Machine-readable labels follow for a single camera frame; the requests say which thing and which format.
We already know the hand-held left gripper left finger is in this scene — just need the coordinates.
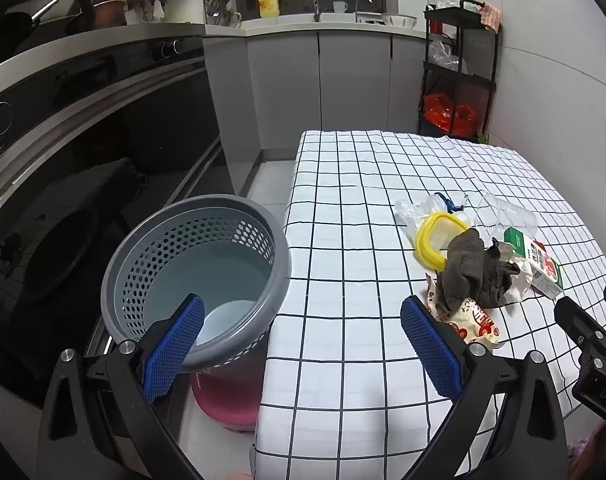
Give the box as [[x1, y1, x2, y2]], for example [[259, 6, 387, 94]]
[[37, 294, 206, 480]]

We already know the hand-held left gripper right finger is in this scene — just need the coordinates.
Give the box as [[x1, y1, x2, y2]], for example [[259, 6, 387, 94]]
[[400, 295, 568, 480]]

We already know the white red snack wrapper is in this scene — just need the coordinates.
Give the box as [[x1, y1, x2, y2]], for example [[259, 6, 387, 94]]
[[425, 272, 504, 346]]

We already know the green white carton box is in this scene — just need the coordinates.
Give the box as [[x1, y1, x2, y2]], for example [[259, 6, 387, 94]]
[[503, 226, 564, 301]]

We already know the white tissue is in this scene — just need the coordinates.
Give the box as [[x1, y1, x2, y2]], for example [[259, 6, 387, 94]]
[[493, 241, 536, 305]]

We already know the grey perforated plastic basket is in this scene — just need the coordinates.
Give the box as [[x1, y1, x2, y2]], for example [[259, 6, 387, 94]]
[[101, 194, 292, 373]]

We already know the dark grey rag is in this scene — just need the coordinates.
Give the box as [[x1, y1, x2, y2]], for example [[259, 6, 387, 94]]
[[442, 228, 521, 311]]

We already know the yellow rimmed clear lid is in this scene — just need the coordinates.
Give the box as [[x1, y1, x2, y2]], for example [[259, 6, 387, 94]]
[[415, 211, 471, 272]]

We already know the pink plastic stool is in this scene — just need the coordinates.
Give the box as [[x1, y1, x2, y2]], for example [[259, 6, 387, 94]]
[[190, 345, 264, 433]]

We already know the clear plastic container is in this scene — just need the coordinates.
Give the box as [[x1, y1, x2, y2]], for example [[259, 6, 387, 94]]
[[475, 192, 538, 241]]

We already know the clear plastic bag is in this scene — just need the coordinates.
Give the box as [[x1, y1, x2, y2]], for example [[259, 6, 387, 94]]
[[394, 192, 471, 248]]

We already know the white checked tablecloth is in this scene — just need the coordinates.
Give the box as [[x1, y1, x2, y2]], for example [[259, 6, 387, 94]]
[[250, 130, 606, 480]]

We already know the black built-in oven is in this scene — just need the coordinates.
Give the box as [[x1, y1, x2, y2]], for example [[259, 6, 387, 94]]
[[0, 35, 236, 411]]

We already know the orange plastic bag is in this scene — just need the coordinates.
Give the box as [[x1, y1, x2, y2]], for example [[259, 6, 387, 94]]
[[453, 104, 476, 136], [423, 92, 456, 133]]

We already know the grey kitchen cabinet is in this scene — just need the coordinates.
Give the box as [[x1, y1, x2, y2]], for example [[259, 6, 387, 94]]
[[203, 27, 484, 161]]

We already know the crumpled transparent bag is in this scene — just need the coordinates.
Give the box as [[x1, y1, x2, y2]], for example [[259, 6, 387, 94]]
[[428, 35, 468, 73]]

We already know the red checked cloth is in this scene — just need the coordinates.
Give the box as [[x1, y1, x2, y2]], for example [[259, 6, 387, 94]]
[[478, 2, 502, 31]]

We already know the black metal shelf rack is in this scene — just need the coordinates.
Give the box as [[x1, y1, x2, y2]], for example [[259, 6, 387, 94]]
[[417, 0, 504, 142]]

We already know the steel bowl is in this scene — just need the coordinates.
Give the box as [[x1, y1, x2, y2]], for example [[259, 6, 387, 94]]
[[381, 12, 418, 28]]

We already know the brown cooking pot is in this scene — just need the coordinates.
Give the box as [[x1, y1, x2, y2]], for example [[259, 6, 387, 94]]
[[90, 0, 128, 30]]

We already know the black frying pan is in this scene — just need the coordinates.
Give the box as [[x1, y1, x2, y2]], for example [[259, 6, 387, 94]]
[[3, 0, 61, 43]]

